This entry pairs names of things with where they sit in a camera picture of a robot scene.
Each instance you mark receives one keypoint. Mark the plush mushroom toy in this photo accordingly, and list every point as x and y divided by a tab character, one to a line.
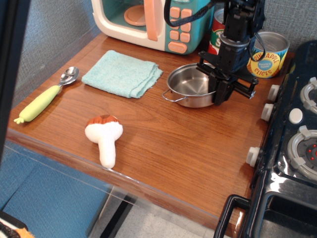
104	130

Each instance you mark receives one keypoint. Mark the light blue folded towel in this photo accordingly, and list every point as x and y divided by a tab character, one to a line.
122	75

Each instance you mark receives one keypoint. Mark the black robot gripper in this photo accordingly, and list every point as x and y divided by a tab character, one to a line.
227	71

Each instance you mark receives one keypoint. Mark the tomato sauce can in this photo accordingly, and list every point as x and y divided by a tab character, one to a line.
216	31

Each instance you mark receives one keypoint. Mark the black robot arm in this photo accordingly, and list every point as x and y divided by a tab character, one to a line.
242	20

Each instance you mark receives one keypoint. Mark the teal toy microwave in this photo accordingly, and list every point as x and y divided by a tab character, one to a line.
141	22

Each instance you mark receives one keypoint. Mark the pineapple slices can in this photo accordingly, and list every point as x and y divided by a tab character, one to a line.
268	55

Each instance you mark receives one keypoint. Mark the spoon with green handle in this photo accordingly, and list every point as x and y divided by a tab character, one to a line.
32	110

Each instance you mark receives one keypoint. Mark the orange plush object corner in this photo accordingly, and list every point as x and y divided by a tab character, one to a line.
22	233

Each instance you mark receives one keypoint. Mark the white stove knob rear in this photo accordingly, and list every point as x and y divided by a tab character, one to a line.
273	92

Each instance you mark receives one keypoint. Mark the black toy stove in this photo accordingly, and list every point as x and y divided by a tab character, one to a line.
283	201

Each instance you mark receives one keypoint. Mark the white stove knob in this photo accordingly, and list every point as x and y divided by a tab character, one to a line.
273	92
266	112
252	156

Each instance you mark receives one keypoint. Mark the white stove knob middle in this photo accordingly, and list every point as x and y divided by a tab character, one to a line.
266	112

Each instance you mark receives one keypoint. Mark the small steel pot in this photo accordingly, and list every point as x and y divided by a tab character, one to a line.
188	87

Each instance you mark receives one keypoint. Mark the white stove knob front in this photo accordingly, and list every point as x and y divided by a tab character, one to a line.
252	156

